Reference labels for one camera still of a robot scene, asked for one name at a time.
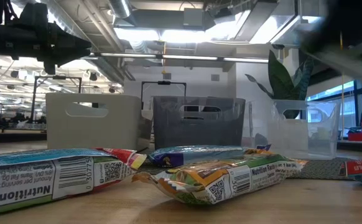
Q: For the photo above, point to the black metal frame rig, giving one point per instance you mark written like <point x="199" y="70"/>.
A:
<point x="164" y="82"/>
<point x="58" y="77"/>

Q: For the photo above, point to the orange green granola bar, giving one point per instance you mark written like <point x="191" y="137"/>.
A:
<point x="215" y="183"/>

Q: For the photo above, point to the silver round air duct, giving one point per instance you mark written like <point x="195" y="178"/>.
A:
<point x="120" y="7"/>

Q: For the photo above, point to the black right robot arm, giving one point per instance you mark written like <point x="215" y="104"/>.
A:
<point x="349" y="21"/>

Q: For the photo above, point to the grey woven mat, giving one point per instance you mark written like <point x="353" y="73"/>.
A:
<point x="321" y="169"/>

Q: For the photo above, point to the grey ceiling box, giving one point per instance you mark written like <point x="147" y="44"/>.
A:
<point x="193" y="17"/>

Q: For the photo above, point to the white plant pot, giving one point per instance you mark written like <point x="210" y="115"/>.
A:
<point x="293" y="133"/>

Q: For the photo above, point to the green snake plant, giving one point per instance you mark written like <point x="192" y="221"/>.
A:
<point x="280" y="81"/>

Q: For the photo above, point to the dark background desk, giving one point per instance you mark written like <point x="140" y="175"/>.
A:
<point x="13" y="135"/>

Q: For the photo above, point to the long ceiling light strip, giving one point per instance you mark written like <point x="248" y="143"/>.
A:
<point x="187" y="57"/>

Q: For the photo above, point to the red blue granola bar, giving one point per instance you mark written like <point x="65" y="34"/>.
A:
<point x="361" y="169"/>

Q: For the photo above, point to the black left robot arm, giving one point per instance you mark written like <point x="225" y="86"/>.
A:
<point x="7" y="40"/>

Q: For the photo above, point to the clear plastic bin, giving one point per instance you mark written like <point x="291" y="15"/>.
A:
<point x="324" y="143"/>

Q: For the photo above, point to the grey square wall plate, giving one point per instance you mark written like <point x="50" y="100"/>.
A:
<point x="215" y="77"/>
<point x="167" y="76"/>

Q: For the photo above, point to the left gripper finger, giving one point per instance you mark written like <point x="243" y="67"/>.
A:
<point x="72" y="42"/>
<point x="72" y="52"/>

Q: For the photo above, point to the white plastic bin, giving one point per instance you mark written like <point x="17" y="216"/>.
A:
<point x="90" y="133"/>

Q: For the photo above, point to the dark grey translucent bin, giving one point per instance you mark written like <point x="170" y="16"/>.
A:
<point x="199" y="133"/>

